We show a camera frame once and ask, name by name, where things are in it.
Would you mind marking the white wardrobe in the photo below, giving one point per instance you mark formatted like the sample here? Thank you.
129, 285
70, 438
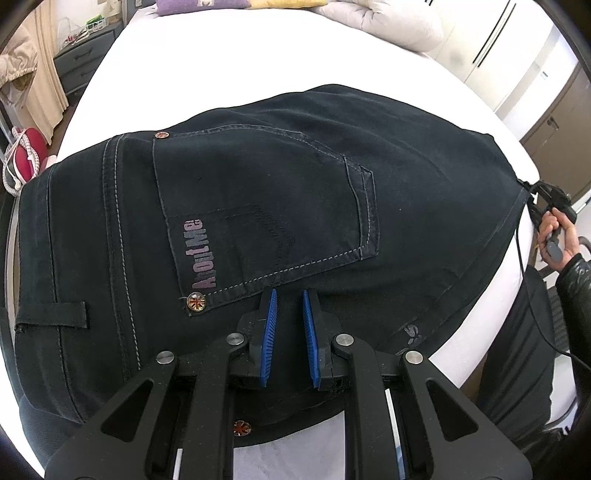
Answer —
503, 46

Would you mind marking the bed with white sheet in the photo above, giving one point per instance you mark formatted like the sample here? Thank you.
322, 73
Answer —
231, 55

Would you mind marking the beige curtain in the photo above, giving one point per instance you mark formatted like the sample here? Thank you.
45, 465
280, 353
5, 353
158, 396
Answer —
48, 69

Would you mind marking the brown wooden cabinet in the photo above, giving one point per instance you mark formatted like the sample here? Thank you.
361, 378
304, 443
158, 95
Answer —
561, 120

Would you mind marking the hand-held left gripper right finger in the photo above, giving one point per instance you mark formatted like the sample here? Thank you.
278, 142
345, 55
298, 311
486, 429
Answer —
310, 344

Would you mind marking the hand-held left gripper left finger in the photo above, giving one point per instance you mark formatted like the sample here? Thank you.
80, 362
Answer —
270, 341

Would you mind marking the grey nightstand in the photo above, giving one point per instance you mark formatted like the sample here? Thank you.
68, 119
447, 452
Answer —
85, 55

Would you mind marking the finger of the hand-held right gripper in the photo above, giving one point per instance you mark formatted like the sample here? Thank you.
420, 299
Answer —
527, 185

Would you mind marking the beige puffer jacket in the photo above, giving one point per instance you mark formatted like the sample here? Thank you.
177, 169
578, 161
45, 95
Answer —
16, 60

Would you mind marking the red and white iron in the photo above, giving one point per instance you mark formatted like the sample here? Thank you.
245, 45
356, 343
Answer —
25, 154

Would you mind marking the white folded duvet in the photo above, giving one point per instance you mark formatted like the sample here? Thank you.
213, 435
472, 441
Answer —
388, 21

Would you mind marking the person's right forearm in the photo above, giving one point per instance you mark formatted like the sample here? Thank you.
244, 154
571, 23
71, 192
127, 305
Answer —
575, 290

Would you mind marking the person's right hand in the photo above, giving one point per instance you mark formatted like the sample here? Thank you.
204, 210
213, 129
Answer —
571, 244

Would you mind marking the purple pillow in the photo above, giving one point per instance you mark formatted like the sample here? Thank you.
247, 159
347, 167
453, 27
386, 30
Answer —
198, 5

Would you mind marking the yellow pillow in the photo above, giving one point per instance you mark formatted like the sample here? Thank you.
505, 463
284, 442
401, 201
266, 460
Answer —
286, 3

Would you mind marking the black pants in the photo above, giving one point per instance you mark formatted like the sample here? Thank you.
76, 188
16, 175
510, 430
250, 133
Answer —
277, 184

